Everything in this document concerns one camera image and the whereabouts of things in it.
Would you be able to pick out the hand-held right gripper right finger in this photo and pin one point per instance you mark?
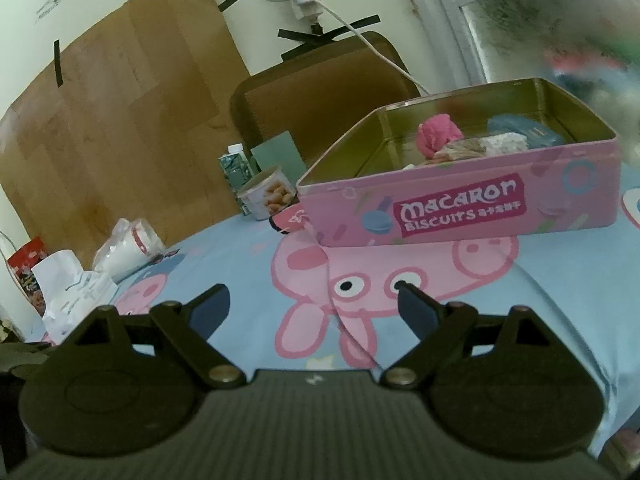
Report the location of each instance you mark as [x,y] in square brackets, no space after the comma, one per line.
[415,306]

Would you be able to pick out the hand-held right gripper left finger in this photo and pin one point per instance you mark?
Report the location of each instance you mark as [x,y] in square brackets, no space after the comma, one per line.
[210,310]

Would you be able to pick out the pink biscuit tin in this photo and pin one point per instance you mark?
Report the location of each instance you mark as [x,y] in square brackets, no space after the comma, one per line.
[450,210]

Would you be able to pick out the pink cloth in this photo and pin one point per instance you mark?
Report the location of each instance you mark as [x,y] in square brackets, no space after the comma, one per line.
[439,135]

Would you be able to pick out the white small packet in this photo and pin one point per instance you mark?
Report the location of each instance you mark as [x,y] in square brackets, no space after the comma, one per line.
[505,142]

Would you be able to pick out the blue pouch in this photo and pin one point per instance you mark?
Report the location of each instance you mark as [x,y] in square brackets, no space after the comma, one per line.
[535,132]

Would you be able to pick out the white tissue pack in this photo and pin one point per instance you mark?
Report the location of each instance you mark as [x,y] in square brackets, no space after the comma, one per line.
[82,300]

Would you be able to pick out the red gift bag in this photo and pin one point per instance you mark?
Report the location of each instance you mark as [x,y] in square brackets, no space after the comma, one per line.
[27,270]

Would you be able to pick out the white paper bag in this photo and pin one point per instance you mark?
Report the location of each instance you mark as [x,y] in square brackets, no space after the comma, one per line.
[57,272]

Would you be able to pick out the clear bag of white cotton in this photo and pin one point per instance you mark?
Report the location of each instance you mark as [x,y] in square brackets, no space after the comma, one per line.
[125,252]

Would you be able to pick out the white snack cup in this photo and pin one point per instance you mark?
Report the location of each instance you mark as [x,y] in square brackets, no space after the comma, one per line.
[267,195]

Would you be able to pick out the printed blanket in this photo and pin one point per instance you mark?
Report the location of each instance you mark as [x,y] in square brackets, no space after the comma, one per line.
[550,285]

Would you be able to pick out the green drink carton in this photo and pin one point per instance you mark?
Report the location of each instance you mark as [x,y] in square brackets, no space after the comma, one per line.
[232,175]

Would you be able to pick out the teal card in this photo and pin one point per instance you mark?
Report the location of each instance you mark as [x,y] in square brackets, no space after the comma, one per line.
[277,152]

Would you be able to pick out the brown wooden board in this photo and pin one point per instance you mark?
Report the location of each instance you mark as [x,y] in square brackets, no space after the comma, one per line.
[110,110]

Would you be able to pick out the brown chair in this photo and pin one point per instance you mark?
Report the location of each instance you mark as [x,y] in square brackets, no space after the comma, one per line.
[310,90]

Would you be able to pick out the black tape cross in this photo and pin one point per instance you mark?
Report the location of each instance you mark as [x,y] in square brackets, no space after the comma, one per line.
[325,37]

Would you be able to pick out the frosted window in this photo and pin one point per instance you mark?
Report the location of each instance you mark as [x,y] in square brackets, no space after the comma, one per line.
[550,25]

